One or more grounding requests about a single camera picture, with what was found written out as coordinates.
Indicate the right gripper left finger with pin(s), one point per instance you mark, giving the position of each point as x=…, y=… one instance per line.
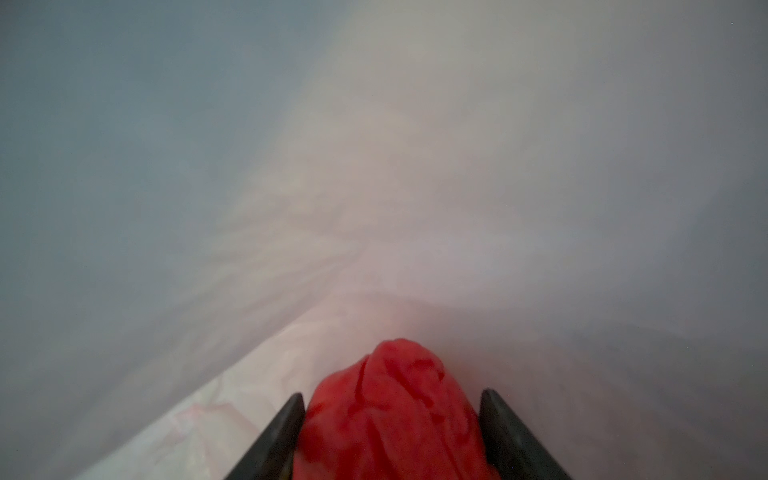
x=270, y=457

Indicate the pink plastic bag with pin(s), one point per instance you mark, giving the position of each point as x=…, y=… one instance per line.
x=209, y=205

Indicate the red fake apple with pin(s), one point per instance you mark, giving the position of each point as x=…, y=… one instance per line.
x=395, y=414

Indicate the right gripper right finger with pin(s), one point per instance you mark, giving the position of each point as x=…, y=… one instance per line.
x=510, y=446

